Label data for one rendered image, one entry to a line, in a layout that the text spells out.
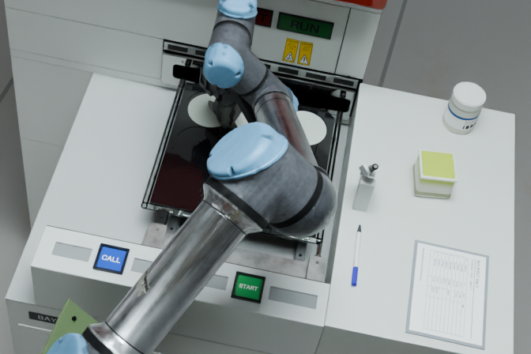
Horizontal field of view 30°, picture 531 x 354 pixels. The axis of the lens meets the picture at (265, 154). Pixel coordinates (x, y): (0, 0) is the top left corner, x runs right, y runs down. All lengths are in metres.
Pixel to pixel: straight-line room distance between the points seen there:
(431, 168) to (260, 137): 0.60
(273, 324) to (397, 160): 0.47
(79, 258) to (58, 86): 0.66
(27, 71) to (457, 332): 1.19
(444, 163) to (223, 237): 0.67
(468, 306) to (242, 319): 0.43
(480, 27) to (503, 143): 1.77
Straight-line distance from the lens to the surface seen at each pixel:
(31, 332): 2.09
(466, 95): 2.13
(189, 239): 1.49
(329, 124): 2.21
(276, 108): 1.82
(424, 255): 1.96
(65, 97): 2.46
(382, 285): 1.90
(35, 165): 2.71
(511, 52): 3.88
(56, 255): 1.89
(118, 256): 1.88
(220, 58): 1.82
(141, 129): 2.25
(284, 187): 1.50
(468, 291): 1.94
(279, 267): 1.99
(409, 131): 2.15
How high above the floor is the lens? 2.54
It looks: 50 degrees down
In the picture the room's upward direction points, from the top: 10 degrees clockwise
